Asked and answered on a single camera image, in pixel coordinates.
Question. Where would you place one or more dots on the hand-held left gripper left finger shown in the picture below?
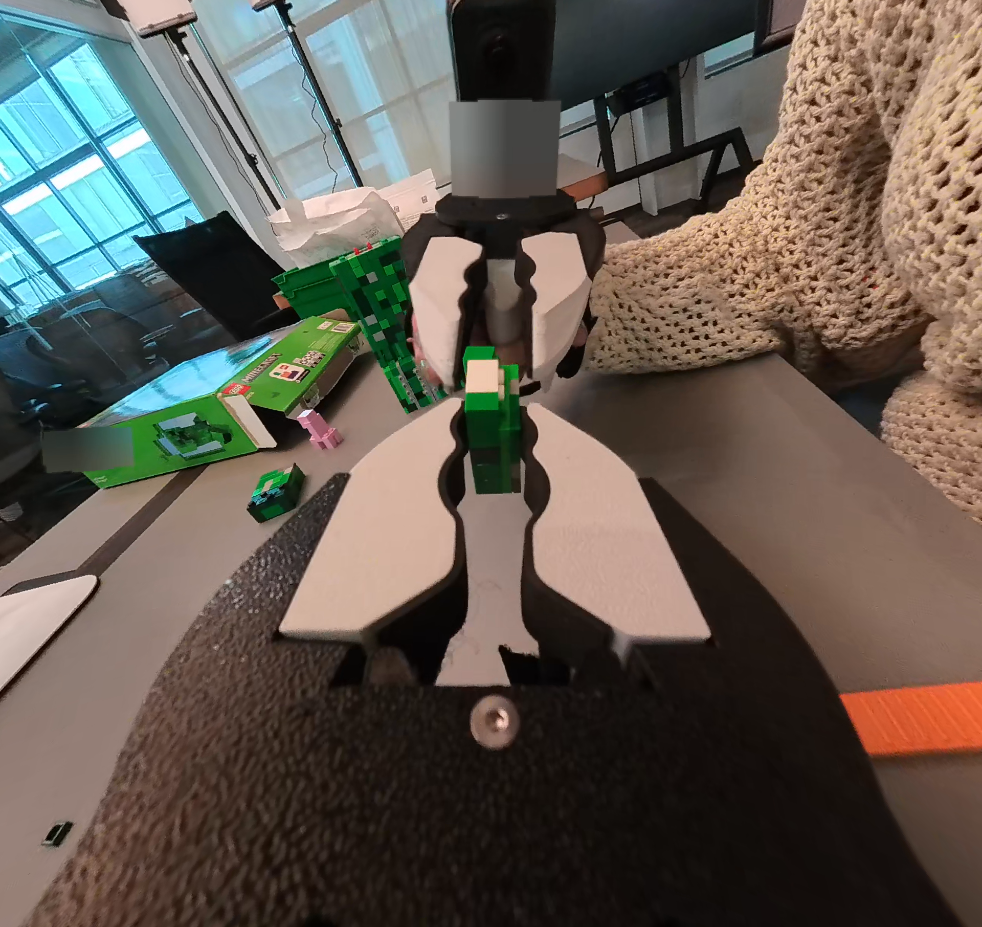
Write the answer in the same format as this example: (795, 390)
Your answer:
(376, 551)

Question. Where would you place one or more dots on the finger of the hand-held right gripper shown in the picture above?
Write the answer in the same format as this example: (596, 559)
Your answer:
(560, 290)
(441, 305)

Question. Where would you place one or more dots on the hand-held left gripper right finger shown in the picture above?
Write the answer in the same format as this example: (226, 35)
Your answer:
(606, 543)

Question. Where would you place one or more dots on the green and white lego build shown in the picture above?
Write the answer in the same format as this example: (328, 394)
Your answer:
(491, 420)

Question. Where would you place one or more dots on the person's right forearm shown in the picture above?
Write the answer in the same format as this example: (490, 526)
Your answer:
(729, 290)

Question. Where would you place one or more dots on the green pixel lego figure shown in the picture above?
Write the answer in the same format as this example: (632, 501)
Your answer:
(376, 305)

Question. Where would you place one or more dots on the small green lego head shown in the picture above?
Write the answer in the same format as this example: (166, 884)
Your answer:
(276, 493)

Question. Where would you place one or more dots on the pink lego pig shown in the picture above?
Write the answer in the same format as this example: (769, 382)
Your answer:
(318, 430)

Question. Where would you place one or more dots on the green lego set box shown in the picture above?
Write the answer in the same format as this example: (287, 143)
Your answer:
(192, 397)

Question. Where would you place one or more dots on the orange lego brick separator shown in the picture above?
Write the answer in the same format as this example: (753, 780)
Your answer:
(920, 720)

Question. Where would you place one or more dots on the small dark lego tile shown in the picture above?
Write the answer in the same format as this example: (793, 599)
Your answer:
(58, 833)

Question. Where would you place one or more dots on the person's right hand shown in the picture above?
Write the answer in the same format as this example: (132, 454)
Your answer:
(418, 344)

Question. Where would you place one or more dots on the white printed paper sheet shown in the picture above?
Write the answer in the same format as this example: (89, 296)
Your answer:
(414, 190)

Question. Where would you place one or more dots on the white paper bag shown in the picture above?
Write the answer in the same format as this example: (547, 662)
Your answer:
(337, 225)

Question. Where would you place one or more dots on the green plastic bin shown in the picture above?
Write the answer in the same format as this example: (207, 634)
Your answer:
(307, 294)

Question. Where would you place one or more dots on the black light stand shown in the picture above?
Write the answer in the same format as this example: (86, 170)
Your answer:
(318, 90)
(222, 113)

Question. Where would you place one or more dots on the monitor stand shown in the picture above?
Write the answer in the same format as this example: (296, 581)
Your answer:
(667, 113)

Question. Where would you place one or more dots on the black chair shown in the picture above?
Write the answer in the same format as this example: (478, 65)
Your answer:
(215, 267)

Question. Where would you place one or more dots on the large black monitor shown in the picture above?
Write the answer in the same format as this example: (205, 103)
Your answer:
(652, 21)

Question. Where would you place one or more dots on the white flat rounded pad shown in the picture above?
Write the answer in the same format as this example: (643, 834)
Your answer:
(34, 620)

